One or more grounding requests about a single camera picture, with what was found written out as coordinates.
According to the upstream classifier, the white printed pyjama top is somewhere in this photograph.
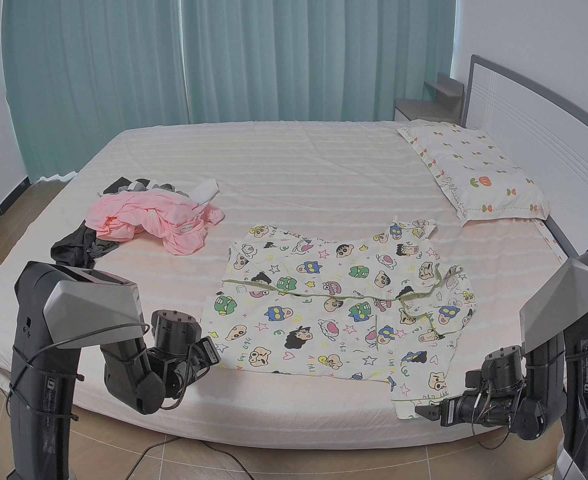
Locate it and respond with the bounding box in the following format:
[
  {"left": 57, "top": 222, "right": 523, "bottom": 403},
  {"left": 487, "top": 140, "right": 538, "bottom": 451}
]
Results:
[{"left": 206, "top": 217, "right": 477, "bottom": 420}]

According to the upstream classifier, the white garment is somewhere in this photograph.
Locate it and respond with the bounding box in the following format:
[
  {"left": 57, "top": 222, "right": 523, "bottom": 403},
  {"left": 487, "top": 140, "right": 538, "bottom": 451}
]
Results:
[{"left": 189, "top": 178, "right": 221, "bottom": 208}]

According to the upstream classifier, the white printed pillow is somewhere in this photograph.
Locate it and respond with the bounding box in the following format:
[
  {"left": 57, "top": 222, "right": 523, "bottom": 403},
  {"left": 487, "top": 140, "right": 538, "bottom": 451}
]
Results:
[{"left": 397, "top": 122, "right": 551, "bottom": 227}]

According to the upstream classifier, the blue-green curtain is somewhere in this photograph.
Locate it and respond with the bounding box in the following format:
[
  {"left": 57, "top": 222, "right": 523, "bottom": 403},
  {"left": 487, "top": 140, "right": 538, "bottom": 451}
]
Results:
[
  {"left": 180, "top": 0, "right": 457, "bottom": 123},
  {"left": 3, "top": 0, "right": 191, "bottom": 184}
]

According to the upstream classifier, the pink garment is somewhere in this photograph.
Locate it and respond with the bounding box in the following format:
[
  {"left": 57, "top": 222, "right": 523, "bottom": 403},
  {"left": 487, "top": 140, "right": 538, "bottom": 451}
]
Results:
[{"left": 85, "top": 190, "right": 225, "bottom": 256}]

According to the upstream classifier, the grey bedside table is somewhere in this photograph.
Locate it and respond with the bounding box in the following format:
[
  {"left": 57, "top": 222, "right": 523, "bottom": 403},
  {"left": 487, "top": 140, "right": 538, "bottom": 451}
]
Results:
[{"left": 394, "top": 72, "right": 465, "bottom": 126}]

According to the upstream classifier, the black garment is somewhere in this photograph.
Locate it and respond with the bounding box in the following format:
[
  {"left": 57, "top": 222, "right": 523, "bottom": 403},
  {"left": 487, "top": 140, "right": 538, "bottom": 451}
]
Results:
[{"left": 50, "top": 177, "right": 150, "bottom": 270}]

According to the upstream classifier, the bed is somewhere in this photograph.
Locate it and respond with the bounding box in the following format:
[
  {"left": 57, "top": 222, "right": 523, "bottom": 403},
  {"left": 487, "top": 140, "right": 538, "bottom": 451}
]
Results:
[{"left": 0, "top": 54, "right": 588, "bottom": 449}]

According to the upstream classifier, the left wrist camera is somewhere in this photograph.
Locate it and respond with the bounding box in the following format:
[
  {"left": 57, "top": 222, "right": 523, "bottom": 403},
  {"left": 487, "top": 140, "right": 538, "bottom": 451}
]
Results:
[{"left": 200, "top": 336, "right": 223, "bottom": 369}]

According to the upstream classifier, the black cable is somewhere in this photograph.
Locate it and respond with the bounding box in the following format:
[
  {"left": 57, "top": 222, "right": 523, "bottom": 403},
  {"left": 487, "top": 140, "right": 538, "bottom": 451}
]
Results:
[{"left": 134, "top": 434, "right": 255, "bottom": 480}]

